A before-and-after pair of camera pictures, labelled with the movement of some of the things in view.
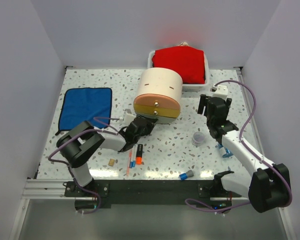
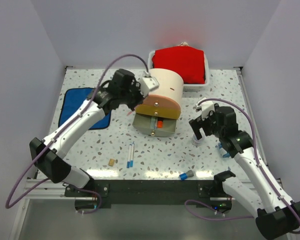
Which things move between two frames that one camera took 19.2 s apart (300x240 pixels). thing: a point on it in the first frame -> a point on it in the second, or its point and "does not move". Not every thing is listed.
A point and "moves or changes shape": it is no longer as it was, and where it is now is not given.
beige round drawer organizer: x=159 y=94 moves or changes shape
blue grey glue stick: x=184 y=176 does not move
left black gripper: x=150 y=123 -> x=136 y=86
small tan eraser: x=111 y=162 does not move
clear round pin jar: x=198 y=139 does not move
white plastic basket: x=187 y=87 does not move
